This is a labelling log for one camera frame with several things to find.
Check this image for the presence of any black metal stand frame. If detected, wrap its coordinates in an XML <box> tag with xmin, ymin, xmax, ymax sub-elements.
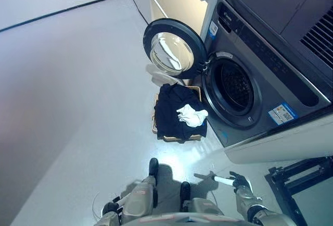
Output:
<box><xmin>264</xmin><ymin>156</ymin><xmax>333</xmax><ymax>226</ymax></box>

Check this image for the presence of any dark grey stacked dryer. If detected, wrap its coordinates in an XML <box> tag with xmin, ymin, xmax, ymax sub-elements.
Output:
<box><xmin>220</xmin><ymin>0</ymin><xmax>333</xmax><ymax>91</ymax></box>

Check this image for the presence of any black left robot foot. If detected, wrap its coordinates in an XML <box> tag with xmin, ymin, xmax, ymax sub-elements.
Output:
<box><xmin>148</xmin><ymin>157</ymin><xmax>159</xmax><ymax>178</ymax></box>

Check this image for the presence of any black robot foot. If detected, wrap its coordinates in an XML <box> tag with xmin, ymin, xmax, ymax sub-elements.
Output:
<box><xmin>180</xmin><ymin>181</ymin><xmax>191</xmax><ymax>203</ymax></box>
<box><xmin>148</xmin><ymin>157</ymin><xmax>159</xmax><ymax>178</ymax></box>

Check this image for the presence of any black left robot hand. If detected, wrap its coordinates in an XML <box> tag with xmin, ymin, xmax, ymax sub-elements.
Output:
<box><xmin>101</xmin><ymin>196</ymin><xmax>129</xmax><ymax>217</ymax></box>

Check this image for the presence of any woven wicker laundry basket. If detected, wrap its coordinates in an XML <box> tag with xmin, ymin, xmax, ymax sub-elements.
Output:
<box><xmin>151</xmin><ymin>86</ymin><xmax>207</xmax><ymax>142</ymax></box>

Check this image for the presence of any blue white energy label sticker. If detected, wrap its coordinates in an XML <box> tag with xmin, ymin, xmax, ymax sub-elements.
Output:
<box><xmin>267</xmin><ymin>102</ymin><xmax>296</xmax><ymax>125</ymax></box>

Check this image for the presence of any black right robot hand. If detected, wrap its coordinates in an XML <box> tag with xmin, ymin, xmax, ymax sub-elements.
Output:
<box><xmin>210</xmin><ymin>171</ymin><xmax>252</xmax><ymax>190</ymax></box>

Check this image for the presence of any grey front-load washing machine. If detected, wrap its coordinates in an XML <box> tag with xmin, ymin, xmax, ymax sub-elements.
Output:
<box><xmin>200</xmin><ymin>0</ymin><xmax>332</xmax><ymax>148</ymax></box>

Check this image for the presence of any black right robot foot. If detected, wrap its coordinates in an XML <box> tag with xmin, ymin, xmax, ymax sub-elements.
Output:
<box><xmin>180</xmin><ymin>181</ymin><xmax>191</xmax><ymax>203</ymax></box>

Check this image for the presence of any round washing machine door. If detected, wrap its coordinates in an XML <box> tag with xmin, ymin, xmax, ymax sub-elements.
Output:
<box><xmin>143</xmin><ymin>17</ymin><xmax>207</xmax><ymax>80</ymax></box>

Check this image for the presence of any white crumpled garment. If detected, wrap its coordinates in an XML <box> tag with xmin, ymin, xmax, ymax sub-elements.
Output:
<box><xmin>176</xmin><ymin>103</ymin><xmax>209</xmax><ymax>128</ymax></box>

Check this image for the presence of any silver right robot leg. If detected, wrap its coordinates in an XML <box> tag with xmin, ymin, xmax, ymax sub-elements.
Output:
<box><xmin>183</xmin><ymin>197</ymin><xmax>224</xmax><ymax>216</ymax></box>

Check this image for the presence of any dark navy garment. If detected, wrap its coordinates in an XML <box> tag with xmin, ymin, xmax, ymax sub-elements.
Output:
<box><xmin>153</xmin><ymin>82</ymin><xmax>208</xmax><ymax>143</ymax></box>

